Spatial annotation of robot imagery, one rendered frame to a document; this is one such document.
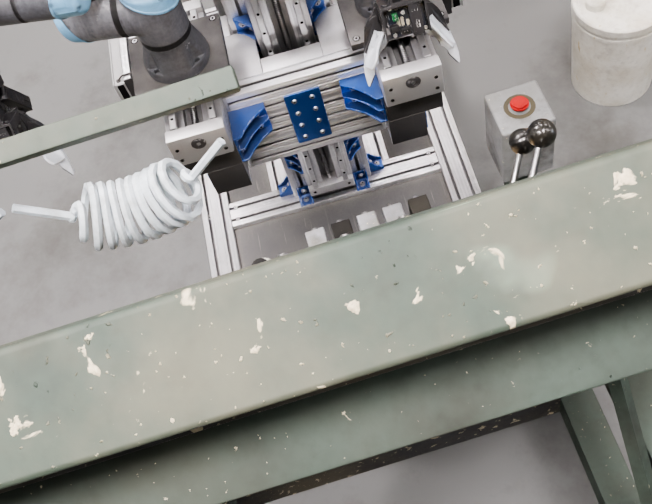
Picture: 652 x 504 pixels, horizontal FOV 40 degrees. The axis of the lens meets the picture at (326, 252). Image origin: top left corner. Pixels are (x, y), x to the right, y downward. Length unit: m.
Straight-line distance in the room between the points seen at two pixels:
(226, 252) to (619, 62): 1.37
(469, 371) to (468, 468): 1.71
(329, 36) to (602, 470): 1.27
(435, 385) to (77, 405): 0.35
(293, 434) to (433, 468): 1.72
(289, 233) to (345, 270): 2.10
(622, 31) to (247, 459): 2.25
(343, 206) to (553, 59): 1.01
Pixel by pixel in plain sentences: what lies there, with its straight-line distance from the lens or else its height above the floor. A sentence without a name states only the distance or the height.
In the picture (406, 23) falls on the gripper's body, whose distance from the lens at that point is 1.42.
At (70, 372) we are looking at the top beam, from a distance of 0.68.
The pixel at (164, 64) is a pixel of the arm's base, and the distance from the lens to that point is 2.03.
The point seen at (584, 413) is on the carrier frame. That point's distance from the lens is 2.45.
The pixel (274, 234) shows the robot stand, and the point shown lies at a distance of 2.75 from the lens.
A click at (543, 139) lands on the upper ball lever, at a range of 1.17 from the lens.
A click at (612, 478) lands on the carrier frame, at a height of 0.18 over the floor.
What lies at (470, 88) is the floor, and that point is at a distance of 3.26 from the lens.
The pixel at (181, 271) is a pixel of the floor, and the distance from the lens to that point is 3.03.
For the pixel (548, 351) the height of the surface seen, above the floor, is 1.66.
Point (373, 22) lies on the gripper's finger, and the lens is 1.45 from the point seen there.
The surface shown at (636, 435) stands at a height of 0.87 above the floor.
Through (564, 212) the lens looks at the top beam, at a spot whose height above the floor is 1.91.
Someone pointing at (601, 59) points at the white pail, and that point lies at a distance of 3.02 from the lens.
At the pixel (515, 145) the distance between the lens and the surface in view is 1.29.
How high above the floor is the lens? 2.47
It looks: 57 degrees down
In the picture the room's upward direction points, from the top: 20 degrees counter-clockwise
